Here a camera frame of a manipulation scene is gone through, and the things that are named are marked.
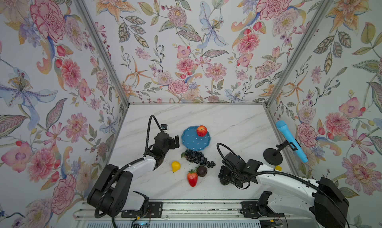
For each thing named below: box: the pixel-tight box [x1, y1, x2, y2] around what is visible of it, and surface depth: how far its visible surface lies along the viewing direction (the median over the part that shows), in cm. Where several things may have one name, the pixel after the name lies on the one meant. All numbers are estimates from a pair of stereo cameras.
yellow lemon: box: [171, 160, 182, 173], surface depth 88 cm
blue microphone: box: [275, 119, 309, 163], surface depth 76 cm
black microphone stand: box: [263, 139, 298, 166], surface depth 92 cm
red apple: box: [196, 124, 208, 137], surface depth 100 cm
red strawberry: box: [187, 168, 198, 187], surface depth 83 cm
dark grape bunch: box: [181, 149, 216, 169], surface depth 90 cm
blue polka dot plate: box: [181, 125, 211, 151], surface depth 101 cm
